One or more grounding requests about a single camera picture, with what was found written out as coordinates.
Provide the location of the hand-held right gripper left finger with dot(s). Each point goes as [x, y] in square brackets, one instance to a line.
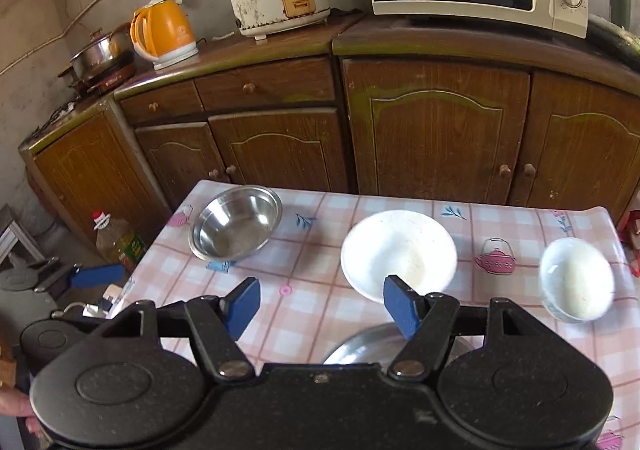
[242, 305]

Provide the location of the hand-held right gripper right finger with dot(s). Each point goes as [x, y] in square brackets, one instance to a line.
[400, 305]

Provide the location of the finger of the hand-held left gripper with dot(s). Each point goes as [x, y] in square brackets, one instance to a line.
[97, 275]

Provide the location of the large white bowl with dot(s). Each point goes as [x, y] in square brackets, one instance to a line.
[395, 250]

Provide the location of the small steel bowl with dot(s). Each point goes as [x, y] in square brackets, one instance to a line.
[235, 225]

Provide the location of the blue patterned white bowl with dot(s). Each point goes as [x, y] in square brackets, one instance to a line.
[577, 280]

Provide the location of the person's left hand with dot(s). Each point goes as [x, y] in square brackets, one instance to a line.
[12, 402]

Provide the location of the cooking oil bottle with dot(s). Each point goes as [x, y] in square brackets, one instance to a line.
[117, 245]

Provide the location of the large steel plate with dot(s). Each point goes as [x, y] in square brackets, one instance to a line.
[360, 347]

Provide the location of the pink checked tablecloth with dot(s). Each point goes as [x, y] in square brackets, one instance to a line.
[310, 270]

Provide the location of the grey metal step stool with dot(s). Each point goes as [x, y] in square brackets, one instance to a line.
[20, 235]

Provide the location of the wooden single-door cabinet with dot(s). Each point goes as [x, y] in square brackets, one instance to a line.
[85, 169]

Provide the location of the wooden double-door cabinet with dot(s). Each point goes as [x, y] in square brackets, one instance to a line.
[440, 129]

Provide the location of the red black induction cooker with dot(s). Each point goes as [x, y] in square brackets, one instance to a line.
[107, 79]

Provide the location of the steel pot with lid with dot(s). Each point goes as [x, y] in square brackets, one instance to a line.
[97, 54]

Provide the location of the wooden drawer cabinet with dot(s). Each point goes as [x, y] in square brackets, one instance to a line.
[260, 84]

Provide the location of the orange electric kettle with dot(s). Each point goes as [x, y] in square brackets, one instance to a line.
[165, 32]

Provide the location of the black flat cooktop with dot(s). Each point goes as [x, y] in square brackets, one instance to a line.
[610, 37]

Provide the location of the green thermos bottle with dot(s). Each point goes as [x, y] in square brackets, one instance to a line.
[620, 2]

